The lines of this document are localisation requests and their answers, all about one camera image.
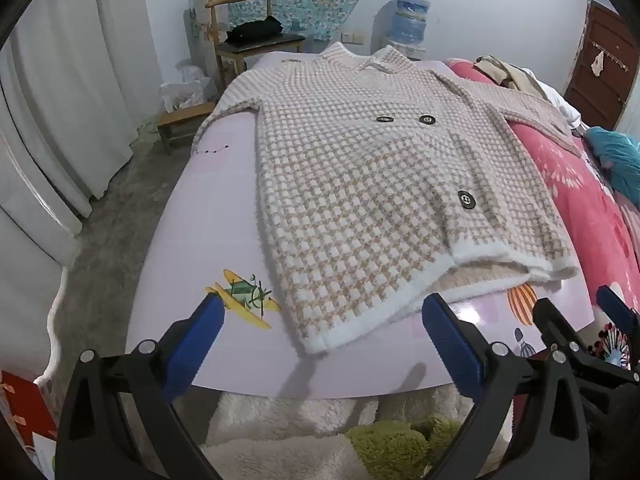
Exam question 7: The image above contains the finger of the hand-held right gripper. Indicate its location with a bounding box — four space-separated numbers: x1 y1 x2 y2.
596 285 640 333
533 298 608 368

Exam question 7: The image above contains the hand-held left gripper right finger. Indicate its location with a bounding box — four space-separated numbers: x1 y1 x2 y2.
421 292 591 480

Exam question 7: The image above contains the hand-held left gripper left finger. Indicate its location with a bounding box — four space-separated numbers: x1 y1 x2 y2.
54 291 226 480

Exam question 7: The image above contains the beige white checkered coat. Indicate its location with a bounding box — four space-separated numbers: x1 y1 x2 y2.
191 44 583 357

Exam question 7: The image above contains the beige clothes pile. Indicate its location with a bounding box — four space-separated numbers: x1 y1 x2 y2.
472 54 551 98

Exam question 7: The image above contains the person's white fluffy clothing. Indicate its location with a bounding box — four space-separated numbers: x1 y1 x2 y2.
200 385 516 480

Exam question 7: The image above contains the green fluffy patch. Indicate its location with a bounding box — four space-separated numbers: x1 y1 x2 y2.
345 415 466 480

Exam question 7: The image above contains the pink floral blanket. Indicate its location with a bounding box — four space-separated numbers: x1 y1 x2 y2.
445 57 640 371

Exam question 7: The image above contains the white ruffled fabric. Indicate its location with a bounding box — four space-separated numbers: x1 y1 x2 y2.
35 265 71 411

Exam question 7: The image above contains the red cardboard box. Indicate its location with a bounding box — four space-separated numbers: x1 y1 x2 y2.
0 370 58 453

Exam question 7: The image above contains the white cloth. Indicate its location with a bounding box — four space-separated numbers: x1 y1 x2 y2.
542 82 583 128

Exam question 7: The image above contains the brown wooden door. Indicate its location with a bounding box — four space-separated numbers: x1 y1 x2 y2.
564 1 632 131

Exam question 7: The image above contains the small wooden stool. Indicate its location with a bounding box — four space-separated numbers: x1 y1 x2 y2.
157 101 217 156

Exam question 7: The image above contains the metal hook rack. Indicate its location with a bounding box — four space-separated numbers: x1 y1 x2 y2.
590 42 626 78

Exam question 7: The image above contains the white plastic bag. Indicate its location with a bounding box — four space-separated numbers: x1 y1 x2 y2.
159 62 219 111

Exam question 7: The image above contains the white curtain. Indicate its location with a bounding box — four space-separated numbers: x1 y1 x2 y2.
0 0 166 266

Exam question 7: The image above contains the white water dispenser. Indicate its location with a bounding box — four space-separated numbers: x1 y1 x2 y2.
380 2 428 61

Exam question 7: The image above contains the black bag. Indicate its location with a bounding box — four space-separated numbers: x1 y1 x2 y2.
225 16 283 45

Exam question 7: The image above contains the wooden chair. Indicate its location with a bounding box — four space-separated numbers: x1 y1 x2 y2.
205 0 306 98

